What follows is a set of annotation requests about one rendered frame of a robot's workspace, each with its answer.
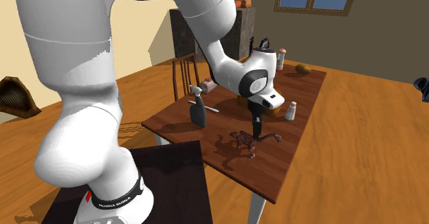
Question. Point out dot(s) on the orange brown block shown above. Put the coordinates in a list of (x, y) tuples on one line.
[(273, 112)]

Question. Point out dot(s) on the dark robot stand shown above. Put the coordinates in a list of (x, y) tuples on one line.
[(174, 183)]

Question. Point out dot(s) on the brown potato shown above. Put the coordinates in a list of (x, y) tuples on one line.
[(303, 69)]

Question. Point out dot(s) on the brown dinosaur figure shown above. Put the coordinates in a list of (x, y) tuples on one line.
[(246, 141)]

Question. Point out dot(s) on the brown wooden table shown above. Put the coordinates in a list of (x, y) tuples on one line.
[(288, 149)]

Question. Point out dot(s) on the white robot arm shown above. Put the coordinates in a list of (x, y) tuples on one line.
[(83, 82)]

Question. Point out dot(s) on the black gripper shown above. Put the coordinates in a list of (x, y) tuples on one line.
[(255, 111)]

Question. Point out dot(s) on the white shaker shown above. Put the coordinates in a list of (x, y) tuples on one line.
[(291, 112)]

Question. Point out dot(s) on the pale shaker with brown cap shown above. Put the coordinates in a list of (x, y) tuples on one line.
[(281, 59)]

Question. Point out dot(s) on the white stick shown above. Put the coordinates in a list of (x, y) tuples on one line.
[(211, 109)]

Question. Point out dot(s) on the dark brown basket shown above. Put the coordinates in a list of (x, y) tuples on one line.
[(16, 97)]

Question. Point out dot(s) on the black spray bottle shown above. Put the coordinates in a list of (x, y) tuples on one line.
[(198, 114)]

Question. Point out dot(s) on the brown wooden chair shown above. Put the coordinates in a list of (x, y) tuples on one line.
[(175, 79)]

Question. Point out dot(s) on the black pointed object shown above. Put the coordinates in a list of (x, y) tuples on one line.
[(264, 43)]

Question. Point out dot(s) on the dark blue object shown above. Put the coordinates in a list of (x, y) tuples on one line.
[(423, 88)]

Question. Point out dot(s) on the pinkish brown bread roll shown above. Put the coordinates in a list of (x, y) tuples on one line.
[(208, 85)]

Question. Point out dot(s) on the dark cabinet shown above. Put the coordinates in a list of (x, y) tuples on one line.
[(182, 32)]

